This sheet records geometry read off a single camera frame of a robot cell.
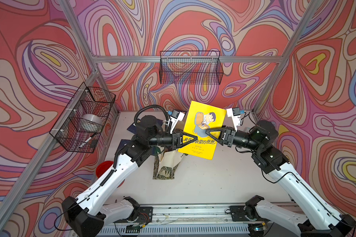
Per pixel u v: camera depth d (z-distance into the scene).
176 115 0.53
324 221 0.37
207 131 0.54
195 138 0.56
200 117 0.55
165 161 0.79
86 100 0.82
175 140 0.55
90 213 0.38
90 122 0.69
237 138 0.52
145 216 0.72
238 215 0.74
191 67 0.96
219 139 0.51
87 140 0.72
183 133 0.55
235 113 0.52
